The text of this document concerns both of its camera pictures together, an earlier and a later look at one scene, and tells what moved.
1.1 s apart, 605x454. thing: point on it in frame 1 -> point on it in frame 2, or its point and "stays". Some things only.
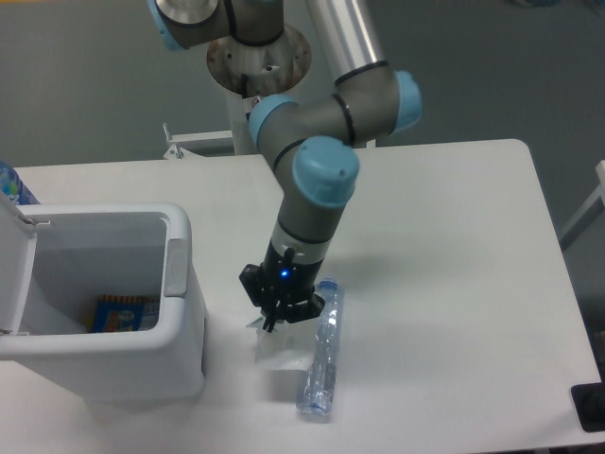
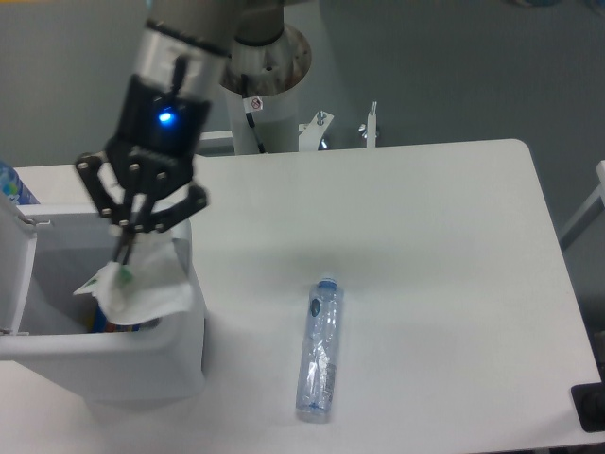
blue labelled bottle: [13, 186] stays
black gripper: [286, 280] -> [153, 150]
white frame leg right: [596, 204] stays
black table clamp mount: [589, 401] stays
